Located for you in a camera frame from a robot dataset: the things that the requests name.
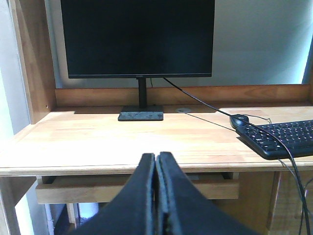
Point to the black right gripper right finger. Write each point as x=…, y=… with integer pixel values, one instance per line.
x=183, y=210

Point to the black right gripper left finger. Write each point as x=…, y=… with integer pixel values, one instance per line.
x=131, y=210

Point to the wooden keyboard drawer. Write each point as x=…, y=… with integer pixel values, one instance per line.
x=103, y=188

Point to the wooden desk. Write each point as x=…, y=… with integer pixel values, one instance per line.
x=67, y=136

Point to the black computer mouse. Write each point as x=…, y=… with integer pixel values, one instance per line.
x=238, y=120

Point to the black keyboard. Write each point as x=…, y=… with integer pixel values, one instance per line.
x=279, y=140

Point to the black computer monitor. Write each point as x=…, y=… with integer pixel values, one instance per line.
x=138, y=39

